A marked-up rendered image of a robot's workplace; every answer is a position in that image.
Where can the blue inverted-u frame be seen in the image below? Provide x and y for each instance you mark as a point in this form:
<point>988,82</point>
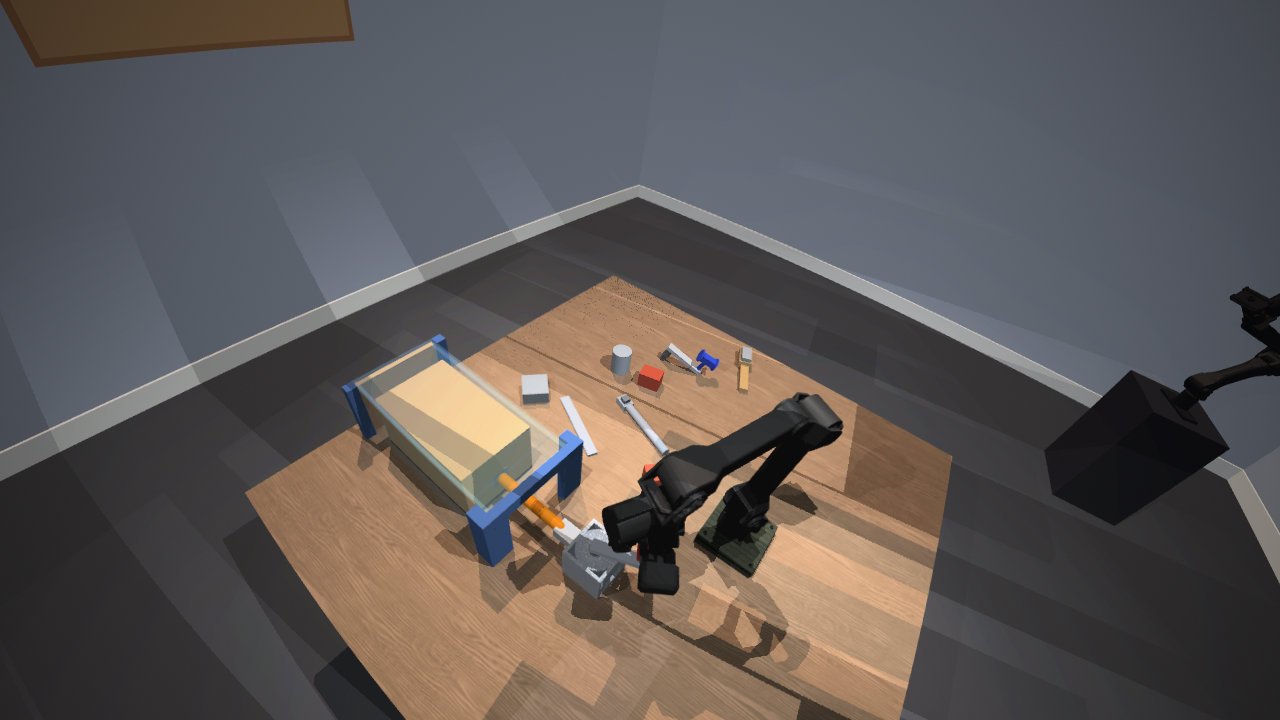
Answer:
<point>493,527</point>

